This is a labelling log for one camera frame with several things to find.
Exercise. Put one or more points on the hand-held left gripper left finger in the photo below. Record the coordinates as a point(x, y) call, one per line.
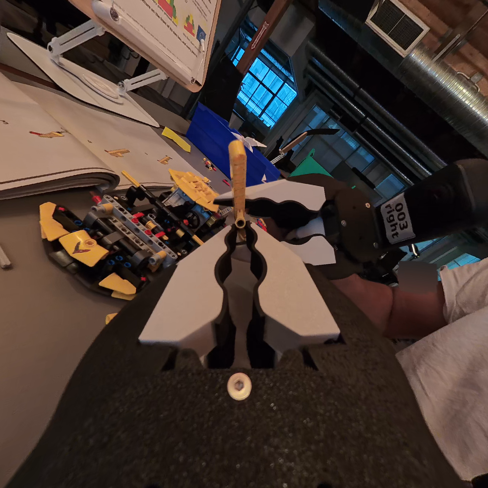
point(183, 305)

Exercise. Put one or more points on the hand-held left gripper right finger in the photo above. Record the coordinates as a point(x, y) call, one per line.
point(297, 305)

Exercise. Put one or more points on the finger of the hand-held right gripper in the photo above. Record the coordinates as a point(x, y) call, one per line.
point(316, 251)
point(282, 192)

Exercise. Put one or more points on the long yellow holed beam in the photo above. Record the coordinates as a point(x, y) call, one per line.
point(238, 179)

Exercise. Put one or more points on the small yellow axle connector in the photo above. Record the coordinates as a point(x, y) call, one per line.
point(240, 223)

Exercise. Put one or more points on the grey desk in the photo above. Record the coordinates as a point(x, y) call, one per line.
point(38, 324)

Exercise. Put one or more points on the person's right hand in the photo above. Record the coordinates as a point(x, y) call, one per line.
point(362, 297)

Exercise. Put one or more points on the wooden stick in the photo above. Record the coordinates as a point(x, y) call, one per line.
point(301, 141)

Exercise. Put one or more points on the crumpled white paper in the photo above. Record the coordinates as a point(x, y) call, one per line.
point(249, 142)

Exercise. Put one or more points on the yellow wheel arch panel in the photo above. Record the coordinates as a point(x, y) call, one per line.
point(110, 317)

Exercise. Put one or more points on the partly built yellow toy car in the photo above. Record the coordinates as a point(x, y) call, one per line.
point(190, 186)

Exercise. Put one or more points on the blue storage bin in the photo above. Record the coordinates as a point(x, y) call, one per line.
point(213, 129)

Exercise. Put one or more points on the yellow paper scrap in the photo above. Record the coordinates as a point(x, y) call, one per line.
point(175, 138)

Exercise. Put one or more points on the grey flat beam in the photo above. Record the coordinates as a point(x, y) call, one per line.
point(3, 257)

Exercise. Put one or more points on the open instruction booklet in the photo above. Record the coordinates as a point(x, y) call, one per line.
point(57, 152)

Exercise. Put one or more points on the printed instruction sheet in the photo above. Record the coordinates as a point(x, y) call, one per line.
point(171, 23)

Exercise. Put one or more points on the white ceiling air vent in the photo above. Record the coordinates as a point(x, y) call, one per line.
point(396, 23)

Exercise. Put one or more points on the silver ventilation duct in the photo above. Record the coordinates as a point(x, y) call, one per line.
point(450, 99)

